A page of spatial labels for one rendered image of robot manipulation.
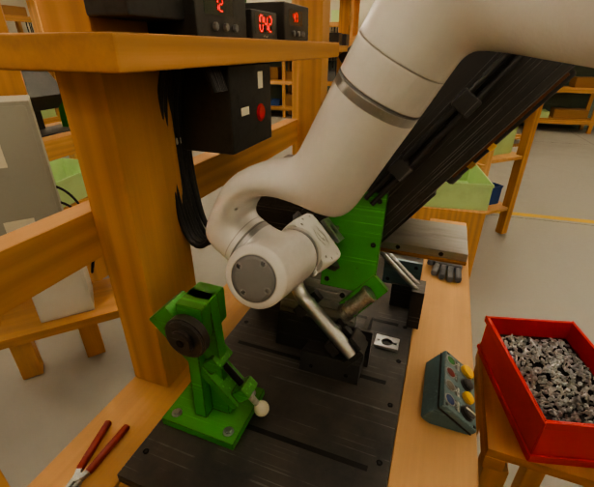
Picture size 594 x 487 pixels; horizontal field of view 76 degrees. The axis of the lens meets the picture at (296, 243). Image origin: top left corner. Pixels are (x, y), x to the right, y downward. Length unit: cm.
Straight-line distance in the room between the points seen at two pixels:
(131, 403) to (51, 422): 133
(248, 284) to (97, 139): 34
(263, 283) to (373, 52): 27
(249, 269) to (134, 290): 35
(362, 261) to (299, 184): 41
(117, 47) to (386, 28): 28
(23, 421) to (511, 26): 225
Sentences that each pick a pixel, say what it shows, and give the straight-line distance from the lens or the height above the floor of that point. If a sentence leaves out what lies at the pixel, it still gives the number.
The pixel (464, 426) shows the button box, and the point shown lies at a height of 92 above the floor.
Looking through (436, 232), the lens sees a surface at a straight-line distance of 97.
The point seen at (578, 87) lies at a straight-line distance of 969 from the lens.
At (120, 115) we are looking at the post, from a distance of 65.
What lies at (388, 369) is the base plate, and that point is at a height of 90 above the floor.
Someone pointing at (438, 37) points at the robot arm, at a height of 153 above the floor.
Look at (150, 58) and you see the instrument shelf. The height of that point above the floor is 151.
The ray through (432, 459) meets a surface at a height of 90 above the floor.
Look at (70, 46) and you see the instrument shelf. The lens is 53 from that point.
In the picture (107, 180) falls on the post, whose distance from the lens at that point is 68.
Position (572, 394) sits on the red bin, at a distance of 103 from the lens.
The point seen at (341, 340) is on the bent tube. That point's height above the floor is 99.
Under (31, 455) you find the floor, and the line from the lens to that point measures 213.
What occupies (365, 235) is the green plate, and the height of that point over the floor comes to 119.
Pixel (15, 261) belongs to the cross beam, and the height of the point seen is 125.
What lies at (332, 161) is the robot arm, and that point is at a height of 143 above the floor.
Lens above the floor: 153
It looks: 27 degrees down
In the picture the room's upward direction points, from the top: straight up
